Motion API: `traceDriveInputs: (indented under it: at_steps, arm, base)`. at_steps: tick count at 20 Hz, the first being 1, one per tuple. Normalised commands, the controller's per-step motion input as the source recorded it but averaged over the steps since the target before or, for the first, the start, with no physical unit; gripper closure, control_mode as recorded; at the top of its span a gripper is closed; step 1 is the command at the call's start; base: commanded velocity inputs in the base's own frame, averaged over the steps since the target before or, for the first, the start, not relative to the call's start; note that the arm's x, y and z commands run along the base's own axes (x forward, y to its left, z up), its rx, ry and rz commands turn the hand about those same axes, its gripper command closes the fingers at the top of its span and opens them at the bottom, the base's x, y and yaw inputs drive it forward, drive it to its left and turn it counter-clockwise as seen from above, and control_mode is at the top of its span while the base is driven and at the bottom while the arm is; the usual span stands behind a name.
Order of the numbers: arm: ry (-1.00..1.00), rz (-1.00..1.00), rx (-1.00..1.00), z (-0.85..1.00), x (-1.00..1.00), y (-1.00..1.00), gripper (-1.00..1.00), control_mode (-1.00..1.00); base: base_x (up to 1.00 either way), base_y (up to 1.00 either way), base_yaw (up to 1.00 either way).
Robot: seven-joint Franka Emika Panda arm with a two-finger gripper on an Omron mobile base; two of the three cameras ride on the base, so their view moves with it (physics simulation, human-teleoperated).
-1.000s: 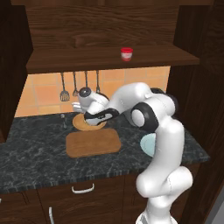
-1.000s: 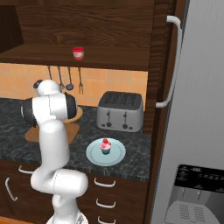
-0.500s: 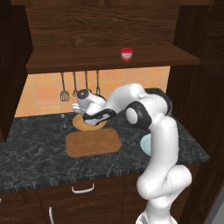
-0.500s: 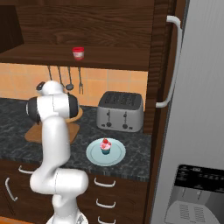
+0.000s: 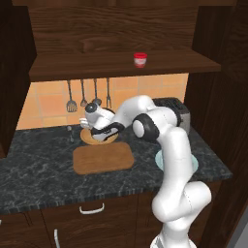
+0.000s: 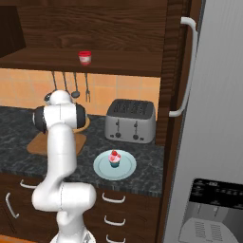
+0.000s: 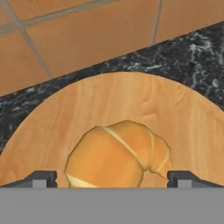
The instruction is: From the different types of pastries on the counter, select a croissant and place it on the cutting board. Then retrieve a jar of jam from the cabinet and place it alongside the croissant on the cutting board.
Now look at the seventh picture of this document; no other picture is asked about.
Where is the round wooden cutting board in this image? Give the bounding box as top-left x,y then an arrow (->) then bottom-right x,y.
0,71 -> 224,189

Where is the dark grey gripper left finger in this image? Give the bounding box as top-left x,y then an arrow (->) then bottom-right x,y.
0,170 -> 58,189

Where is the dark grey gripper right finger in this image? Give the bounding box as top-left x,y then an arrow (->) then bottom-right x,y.
166,170 -> 224,189

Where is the golden croissant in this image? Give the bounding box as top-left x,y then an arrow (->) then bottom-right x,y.
64,119 -> 174,189

